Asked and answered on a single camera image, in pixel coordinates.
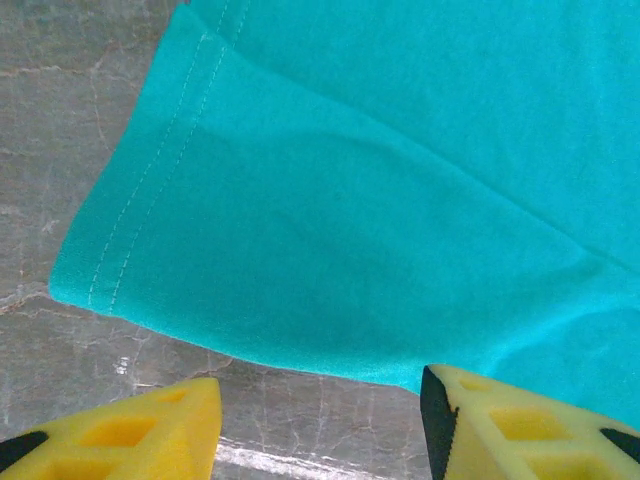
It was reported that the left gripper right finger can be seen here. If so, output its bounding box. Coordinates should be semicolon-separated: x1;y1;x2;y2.
419;363;640;480

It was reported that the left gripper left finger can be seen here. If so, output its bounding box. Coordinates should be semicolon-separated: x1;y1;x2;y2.
0;376;223;480

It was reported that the teal t-shirt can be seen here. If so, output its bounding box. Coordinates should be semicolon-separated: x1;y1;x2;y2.
48;0;640;431

